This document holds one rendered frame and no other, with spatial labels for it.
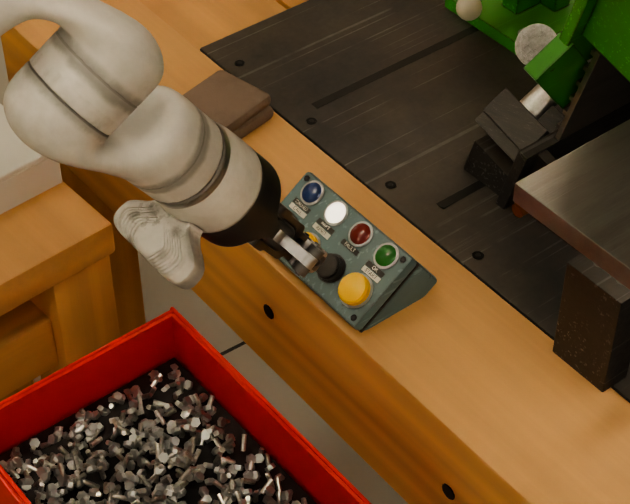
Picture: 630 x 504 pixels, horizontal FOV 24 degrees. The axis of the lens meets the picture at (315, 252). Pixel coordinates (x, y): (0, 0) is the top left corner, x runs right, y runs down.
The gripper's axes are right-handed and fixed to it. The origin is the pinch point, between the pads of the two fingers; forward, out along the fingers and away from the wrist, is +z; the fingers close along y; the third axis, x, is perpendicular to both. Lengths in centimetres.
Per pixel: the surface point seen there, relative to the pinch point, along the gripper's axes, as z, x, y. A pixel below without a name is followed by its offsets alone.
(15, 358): 14.7, 28.5, 29.3
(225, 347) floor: 105, 26, 73
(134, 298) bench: 51, 22, 52
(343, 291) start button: 8.6, 0.7, 0.3
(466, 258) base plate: 19.0, -8.6, -0.9
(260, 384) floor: 105, 26, 63
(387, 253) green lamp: 9.4, -4.2, -0.2
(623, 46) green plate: 5.7, -29.6, -6.9
